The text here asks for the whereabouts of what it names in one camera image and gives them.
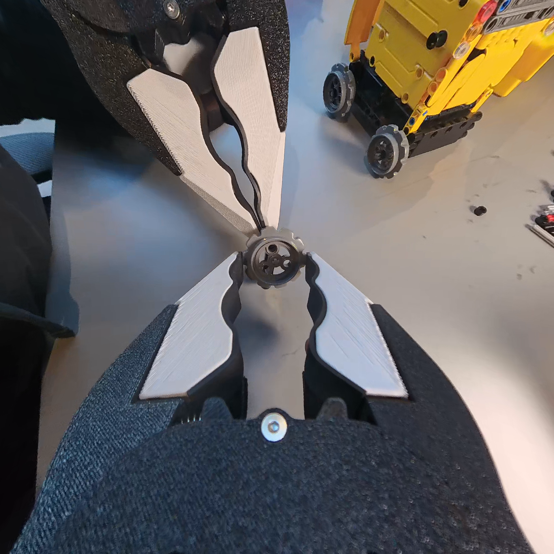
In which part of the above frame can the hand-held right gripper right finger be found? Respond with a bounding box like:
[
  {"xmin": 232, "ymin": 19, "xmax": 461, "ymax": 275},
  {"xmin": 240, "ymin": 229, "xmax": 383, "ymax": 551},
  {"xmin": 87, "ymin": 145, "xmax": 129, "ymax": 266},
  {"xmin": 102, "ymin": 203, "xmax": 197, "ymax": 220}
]
[{"xmin": 301, "ymin": 251, "xmax": 409, "ymax": 409}]

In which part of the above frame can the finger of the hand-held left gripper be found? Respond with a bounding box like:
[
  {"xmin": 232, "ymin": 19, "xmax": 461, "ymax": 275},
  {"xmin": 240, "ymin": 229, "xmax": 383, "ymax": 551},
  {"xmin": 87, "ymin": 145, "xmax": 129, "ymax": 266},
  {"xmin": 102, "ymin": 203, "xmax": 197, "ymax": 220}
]
[
  {"xmin": 127, "ymin": 70, "xmax": 263, "ymax": 233},
  {"xmin": 211, "ymin": 26, "xmax": 288, "ymax": 230}
]

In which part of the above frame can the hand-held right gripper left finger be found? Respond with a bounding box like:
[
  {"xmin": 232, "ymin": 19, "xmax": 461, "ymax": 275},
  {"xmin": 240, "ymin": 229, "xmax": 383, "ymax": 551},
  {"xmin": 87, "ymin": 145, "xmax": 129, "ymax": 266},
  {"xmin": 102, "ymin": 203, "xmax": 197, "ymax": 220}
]
[{"xmin": 139, "ymin": 251, "xmax": 249, "ymax": 409}]

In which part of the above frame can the small grey toy wheel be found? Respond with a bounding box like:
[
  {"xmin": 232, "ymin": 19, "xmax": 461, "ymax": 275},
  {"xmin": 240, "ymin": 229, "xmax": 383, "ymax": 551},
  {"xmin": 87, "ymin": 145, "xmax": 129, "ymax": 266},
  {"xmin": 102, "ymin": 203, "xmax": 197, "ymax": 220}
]
[{"xmin": 244, "ymin": 227, "xmax": 305, "ymax": 289}]

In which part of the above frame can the person's left forearm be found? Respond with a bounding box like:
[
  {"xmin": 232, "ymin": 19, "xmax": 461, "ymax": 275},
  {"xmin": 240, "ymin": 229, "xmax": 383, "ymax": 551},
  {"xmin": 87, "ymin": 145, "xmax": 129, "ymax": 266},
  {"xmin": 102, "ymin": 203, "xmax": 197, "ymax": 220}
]
[{"xmin": 0, "ymin": 0, "xmax": 96, "ymax": 130}]

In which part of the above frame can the grey desk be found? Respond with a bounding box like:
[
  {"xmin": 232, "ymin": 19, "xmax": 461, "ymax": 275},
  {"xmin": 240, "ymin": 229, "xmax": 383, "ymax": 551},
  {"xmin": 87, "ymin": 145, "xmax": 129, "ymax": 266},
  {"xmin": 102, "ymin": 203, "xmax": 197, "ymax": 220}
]
[{"xmin": 35, "ymin": 0, "xmax": 554, "ymax": 554}]

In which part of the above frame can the grey-blue office chair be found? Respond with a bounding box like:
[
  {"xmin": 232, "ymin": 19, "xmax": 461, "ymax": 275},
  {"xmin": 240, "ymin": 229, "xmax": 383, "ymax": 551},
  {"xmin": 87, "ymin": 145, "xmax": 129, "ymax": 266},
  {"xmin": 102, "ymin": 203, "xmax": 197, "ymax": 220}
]
[{"xmin": 0, "ymin": 130, "xmax": 57, "ymax": 184}]

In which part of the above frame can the yellow toy brick vehicle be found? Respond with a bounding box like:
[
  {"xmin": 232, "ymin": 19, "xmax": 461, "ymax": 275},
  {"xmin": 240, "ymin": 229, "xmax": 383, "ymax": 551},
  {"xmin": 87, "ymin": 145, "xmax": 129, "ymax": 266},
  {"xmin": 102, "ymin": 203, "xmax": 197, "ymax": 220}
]
[{"xmin": 323, "ymin": 0, "xmax": 554, "ymax": 180}]

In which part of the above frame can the pile of small brick pieces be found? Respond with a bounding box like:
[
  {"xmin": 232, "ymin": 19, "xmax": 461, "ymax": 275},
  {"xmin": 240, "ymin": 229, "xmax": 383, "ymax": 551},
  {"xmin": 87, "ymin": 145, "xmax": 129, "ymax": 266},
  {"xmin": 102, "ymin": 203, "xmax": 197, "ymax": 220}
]
[{"xmin": 530, "ymin": 180, "xmax": 554, "ymax": 252}]

